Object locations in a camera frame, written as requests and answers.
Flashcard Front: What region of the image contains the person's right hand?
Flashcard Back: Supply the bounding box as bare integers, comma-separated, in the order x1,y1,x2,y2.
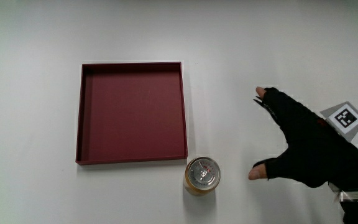
247,86,358,202

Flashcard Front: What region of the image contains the gold drink can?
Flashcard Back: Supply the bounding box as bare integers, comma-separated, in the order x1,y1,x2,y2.
183,156,222,197

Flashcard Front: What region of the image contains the white desk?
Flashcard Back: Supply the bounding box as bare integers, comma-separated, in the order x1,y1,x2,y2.
0,0,358,224

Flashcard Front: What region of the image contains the dark red square tray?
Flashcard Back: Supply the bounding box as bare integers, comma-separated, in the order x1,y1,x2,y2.
75,61,188,166

